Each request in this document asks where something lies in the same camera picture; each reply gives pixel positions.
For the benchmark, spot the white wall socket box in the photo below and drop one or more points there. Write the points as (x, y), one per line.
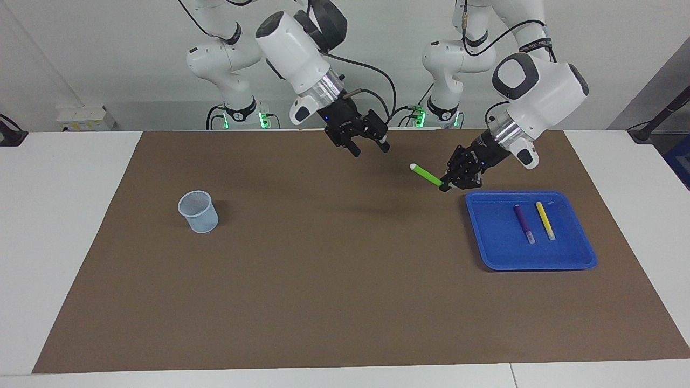
(86, 118)

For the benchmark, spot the pale blue mesh pen cup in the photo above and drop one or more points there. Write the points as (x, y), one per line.
(200, 218)

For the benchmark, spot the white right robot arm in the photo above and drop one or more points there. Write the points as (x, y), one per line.
(296, 54)

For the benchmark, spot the black stand pole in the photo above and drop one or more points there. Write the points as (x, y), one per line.
(666, 113)

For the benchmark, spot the black clamp base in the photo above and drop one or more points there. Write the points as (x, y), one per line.
(11, 136)

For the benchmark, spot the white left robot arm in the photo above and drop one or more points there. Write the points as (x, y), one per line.
(544, 91)

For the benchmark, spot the brown table mat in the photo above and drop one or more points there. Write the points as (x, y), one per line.
(345, 269)

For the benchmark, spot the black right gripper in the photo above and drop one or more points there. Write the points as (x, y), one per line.
(345, 119)

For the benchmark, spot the blue plastic tray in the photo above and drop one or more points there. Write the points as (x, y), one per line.
(501, 253)

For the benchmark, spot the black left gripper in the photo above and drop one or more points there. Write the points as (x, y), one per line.
(485, 151)

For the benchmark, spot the yellow marker pen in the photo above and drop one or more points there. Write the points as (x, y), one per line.
(545, 221)

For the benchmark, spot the blue crate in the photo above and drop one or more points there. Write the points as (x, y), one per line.
(680, 161)

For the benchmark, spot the green marker pen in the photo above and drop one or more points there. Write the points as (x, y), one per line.
(426, 173)

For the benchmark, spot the purple marker pen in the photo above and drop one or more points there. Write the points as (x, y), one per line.
(524, 223)

